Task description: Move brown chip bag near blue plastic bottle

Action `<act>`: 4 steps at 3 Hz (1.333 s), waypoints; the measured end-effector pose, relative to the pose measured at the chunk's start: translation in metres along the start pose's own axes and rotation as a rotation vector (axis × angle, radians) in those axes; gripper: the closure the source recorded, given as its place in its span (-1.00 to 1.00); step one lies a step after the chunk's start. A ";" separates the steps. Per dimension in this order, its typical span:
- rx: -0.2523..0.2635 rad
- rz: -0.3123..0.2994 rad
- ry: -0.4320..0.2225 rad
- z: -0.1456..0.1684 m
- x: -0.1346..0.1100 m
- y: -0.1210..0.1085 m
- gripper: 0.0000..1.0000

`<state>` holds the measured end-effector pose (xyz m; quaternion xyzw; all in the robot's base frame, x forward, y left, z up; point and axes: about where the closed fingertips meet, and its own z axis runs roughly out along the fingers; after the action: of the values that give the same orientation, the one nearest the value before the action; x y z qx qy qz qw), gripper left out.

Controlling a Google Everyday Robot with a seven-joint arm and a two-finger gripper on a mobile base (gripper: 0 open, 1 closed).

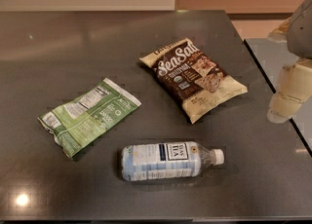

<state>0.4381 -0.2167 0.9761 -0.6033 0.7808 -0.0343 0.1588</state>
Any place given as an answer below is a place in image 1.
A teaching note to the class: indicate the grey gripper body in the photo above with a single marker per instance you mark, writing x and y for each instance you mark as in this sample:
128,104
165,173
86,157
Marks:
301,28

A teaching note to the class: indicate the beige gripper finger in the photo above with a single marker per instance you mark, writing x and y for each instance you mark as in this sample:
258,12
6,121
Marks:
293,89
279,34

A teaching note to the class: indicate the brown sea salt chip bag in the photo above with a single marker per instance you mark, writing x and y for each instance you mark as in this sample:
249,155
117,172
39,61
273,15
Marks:
195,81

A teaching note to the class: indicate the blue label plastic bottle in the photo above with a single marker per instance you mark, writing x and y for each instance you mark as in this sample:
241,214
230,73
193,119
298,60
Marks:
167,160

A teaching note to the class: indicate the green snack bag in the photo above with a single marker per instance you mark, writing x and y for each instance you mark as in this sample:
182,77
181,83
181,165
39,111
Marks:
78,123

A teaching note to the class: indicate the grey side table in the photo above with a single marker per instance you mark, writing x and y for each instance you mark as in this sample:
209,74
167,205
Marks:
270,58

